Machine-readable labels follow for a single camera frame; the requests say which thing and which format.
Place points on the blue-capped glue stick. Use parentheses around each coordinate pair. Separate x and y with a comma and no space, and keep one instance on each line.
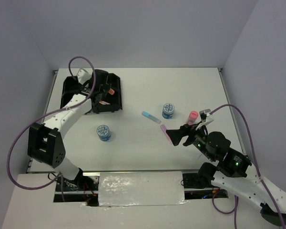
(151,117)

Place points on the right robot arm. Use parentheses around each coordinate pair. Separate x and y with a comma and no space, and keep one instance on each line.
(232,171)

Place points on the blue paint jar right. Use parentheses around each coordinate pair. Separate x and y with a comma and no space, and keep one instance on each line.
(168,110)

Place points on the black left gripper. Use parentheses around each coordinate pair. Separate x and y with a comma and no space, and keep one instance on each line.
(107,88)

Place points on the orange-capped pink glue stick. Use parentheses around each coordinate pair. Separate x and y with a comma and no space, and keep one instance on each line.
(111,91)

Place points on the thin orange highlighter pen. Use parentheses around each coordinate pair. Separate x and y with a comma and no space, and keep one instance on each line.
(104,103)

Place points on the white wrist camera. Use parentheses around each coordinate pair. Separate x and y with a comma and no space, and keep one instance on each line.
(83,77)
(206,118)

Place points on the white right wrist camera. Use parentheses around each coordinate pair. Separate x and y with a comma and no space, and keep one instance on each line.
(206,118)

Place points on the blue paint jar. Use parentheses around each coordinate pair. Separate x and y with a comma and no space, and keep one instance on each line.
(103,132)
(168,110)

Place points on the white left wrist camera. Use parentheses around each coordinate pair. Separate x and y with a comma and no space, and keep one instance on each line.
(83,77)

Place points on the pink-capped glitter bottle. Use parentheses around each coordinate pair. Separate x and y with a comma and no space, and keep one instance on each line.
(192,118)

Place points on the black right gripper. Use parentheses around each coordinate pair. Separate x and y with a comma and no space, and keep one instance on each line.
(175,134)

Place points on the silver foil-covered panel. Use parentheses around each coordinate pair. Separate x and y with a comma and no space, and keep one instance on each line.
(140,189)

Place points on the blue paint jar left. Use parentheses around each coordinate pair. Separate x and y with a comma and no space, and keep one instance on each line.
(103,132)

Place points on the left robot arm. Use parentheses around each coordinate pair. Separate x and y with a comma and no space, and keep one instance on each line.
(45,143)

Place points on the black four-compartment organizer tray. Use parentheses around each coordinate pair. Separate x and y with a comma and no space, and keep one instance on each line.
(72,87)

